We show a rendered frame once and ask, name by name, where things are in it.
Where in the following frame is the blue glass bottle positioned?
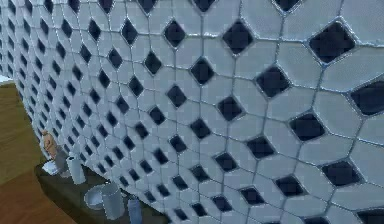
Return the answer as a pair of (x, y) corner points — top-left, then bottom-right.
(127, 197), (144, 224)

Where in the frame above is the grey metal cup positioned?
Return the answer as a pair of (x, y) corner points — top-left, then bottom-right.
(100, 182), (126, 221)

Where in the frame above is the white tall bottle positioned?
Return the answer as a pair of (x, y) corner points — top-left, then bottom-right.
(66, 152), (87, 186)

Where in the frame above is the grey round bowl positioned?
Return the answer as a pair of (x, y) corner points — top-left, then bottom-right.
(83, 184), (105, 211)

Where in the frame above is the dark brown low table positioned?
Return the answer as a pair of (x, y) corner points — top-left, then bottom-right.
(34, 159), (169, 224)

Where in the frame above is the white small dish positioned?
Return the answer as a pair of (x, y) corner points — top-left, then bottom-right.
(42, 160), (62, 176)

